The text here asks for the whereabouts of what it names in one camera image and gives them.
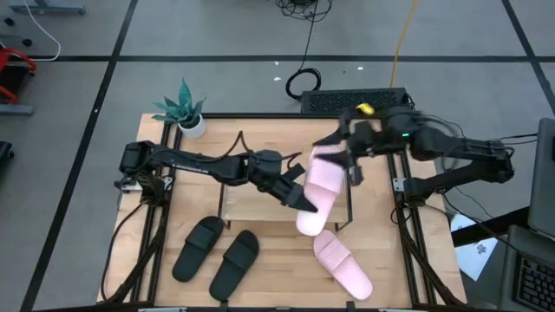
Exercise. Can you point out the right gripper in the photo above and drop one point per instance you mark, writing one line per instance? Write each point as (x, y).
(368, 138)

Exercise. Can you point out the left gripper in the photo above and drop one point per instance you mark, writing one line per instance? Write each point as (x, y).
(269, 173)

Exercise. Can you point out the pink slide sandal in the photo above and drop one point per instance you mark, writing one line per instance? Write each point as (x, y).
(342, 264)
(318, 199)

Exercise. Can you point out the black slide sandal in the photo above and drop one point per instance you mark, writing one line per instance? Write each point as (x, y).
(197, 249)
(234, 266)

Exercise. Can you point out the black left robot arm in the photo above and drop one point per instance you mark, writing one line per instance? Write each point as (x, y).
(195, 167)

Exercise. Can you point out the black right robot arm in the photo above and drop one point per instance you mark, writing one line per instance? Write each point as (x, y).
(468, 149)

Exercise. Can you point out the black keyboard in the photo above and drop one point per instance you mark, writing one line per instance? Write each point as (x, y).
(338, 102)

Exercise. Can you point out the green plant in white pot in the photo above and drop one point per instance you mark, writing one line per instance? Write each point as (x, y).
(192, 129)

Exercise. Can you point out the black desk bar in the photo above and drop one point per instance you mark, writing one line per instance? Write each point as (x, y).
(490, 227)

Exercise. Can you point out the white paper sheet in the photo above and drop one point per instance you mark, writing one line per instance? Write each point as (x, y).
(472, 255)

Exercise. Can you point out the grey laptop with black keyboard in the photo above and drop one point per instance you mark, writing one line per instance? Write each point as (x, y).
(508, 268)

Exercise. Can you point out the grey flat monitor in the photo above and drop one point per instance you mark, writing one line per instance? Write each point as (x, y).
(544, 182)

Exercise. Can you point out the grey metal furniture foot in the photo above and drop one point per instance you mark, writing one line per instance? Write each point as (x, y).
(52, 8)

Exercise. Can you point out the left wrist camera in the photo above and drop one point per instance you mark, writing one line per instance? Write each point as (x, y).
(294, 172)

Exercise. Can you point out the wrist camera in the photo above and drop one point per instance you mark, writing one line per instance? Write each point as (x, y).
(294, 172)
(355, 175)

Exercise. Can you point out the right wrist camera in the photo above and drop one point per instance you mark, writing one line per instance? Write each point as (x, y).
(355, 175)

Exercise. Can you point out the wooden shelf with black frame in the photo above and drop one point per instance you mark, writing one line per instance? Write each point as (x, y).
(247, 203)

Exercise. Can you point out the black aluminium table frame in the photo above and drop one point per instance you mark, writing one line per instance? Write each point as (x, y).
(282, 116)

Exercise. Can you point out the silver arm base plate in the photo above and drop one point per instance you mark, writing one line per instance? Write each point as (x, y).
(398, 184)

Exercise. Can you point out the red metal frame cart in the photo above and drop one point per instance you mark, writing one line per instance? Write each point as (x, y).
(19, 54)

